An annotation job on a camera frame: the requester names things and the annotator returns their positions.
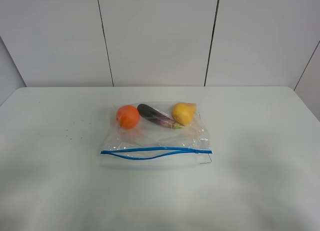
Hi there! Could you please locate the orange fruit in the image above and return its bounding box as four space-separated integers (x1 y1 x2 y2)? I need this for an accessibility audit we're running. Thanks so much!
116 105 140 129

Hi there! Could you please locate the dark purple eggplant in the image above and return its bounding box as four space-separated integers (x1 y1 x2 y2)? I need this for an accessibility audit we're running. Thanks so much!
137 103 183 130

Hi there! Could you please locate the clear zip bag blue seal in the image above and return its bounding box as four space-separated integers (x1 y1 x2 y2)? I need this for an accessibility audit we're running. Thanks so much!
99 101 213 168

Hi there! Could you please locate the yellow lemon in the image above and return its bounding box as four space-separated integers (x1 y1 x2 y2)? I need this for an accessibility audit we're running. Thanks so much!
171 102 197 126

